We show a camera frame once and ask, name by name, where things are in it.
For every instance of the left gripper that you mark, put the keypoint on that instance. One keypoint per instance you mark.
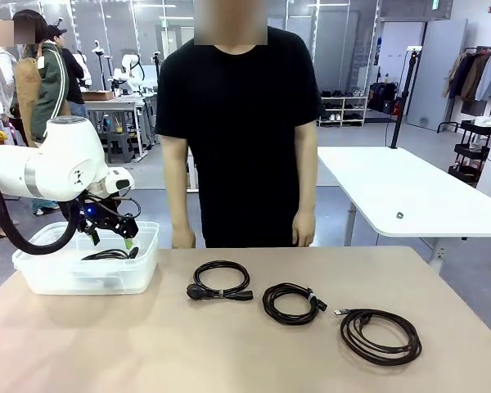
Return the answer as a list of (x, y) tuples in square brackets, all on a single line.
[(92, 213)]

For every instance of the person's left forearm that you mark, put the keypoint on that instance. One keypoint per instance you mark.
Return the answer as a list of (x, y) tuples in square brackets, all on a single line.
[(307, 192)]

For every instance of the person's right forearm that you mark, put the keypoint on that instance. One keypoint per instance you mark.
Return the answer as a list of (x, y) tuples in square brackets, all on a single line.
[(179, 204)]

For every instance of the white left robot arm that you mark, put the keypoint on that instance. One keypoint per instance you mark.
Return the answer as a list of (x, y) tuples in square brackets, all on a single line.
[(65, 155)]

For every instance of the person's right hand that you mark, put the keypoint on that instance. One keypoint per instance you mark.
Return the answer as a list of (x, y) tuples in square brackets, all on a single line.
[(182, 239)]

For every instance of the person's left hand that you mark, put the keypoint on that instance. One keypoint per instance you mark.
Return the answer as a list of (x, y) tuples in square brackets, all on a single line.
[(304, 229)]

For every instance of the translucent plastic storage bin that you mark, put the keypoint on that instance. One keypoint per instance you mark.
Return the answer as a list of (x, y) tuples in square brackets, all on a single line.
[(143, 262)]

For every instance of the grey step stool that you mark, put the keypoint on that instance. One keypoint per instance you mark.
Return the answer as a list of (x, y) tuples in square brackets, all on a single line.
[(118, 141)]

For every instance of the grey workbench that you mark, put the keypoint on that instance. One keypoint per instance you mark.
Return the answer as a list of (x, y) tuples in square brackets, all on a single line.
[(114, 104)]

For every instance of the cardboard box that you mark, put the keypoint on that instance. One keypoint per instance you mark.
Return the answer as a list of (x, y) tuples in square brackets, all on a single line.
[(98, 95)]

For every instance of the person in black cap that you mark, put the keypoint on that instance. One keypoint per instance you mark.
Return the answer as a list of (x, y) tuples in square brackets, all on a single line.
[(71, 73)]

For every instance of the person in brown apron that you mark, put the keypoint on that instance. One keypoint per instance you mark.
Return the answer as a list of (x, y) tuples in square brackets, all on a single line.
[(45, 82)]

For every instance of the person in black t-shirt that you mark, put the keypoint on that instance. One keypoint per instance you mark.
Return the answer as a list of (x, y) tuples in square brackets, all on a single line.
[(237, 123)]

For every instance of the person in white top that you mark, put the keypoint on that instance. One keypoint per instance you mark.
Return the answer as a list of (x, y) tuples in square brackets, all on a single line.
[(2, 69)]

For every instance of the white shoe rack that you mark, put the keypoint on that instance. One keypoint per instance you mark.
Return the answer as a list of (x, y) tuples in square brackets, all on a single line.
[(343, 110)]

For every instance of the white table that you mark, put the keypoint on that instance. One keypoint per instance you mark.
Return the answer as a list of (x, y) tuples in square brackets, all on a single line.
[(393, 184)]

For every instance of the black suitcases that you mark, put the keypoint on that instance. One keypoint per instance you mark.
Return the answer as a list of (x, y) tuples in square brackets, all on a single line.
[(382, 96)]

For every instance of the black utility cart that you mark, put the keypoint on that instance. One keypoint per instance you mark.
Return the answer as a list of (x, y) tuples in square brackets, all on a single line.
[(470, 151)]

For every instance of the clothes rack with coats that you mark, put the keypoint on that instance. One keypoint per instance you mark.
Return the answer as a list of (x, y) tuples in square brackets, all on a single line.
[(474, 78)]

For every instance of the black camera pole stand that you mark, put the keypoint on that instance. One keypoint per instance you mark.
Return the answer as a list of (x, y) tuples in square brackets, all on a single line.
[(405, 90)]

